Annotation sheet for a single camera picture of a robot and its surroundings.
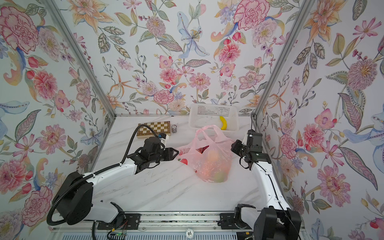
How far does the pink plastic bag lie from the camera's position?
0.80 m

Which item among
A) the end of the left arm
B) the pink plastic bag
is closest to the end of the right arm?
the pink plastic bag

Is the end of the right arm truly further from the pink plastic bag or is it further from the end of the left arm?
the end of the left arm
